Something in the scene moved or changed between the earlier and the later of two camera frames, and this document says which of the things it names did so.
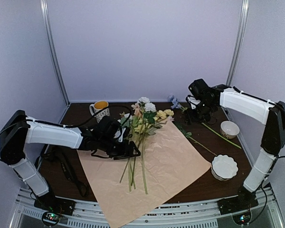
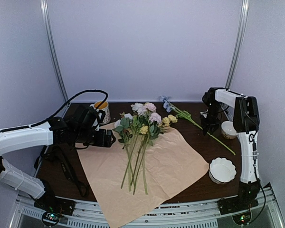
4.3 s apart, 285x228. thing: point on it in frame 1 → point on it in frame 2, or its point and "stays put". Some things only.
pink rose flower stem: (144, 100) → (154, 117)
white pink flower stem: (123, 115) → (128, 131)
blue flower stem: (175, 105) → (168, 107)
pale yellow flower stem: (161, 115) → (166, 120)
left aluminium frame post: (52, 49) stays put
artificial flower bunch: (136, 107) → (138, 108)
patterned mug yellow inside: (98, 107) stays put
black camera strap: (68, 167) stays put
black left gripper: (125, 151) → (104, 140)
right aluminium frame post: (238, 42) stays put
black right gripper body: (201, 115) → (212, 118)
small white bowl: (229, 129) stays put
